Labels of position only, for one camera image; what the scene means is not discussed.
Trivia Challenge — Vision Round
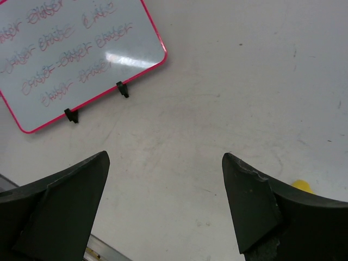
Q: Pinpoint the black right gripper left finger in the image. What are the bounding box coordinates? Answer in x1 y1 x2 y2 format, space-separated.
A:
1 151 110 260

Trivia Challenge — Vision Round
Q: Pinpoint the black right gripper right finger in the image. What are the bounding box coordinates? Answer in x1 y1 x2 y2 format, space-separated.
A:
222 153 347 260

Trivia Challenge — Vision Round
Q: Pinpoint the yellow bone-shaped eraser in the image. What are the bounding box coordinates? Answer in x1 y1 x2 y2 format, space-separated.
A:
291 179 314 194

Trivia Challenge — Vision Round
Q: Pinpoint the pink framed whiteboard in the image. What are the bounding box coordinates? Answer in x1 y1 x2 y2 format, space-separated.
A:
1 1 167 133

